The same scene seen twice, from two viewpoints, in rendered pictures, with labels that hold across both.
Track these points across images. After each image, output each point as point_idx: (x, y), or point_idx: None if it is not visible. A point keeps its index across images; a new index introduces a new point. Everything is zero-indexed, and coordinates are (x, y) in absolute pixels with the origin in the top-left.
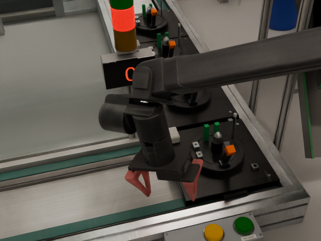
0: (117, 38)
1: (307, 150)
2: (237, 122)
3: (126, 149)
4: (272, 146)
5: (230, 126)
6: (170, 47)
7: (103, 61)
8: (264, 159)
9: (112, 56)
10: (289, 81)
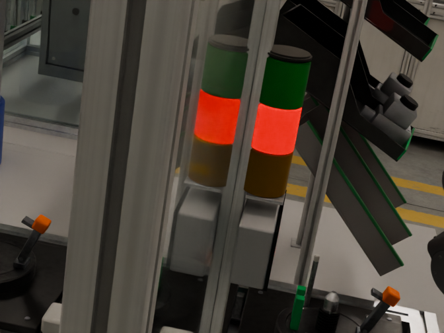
0: (281, 169)
1: (386, 261)
2: (255, 291)
3: None
4: (324, 293)
5: (261, 300)
6: (45, 228)
7: (269, 230)
8: (355, 308)
9: (257, 217)
10: (328, 176)
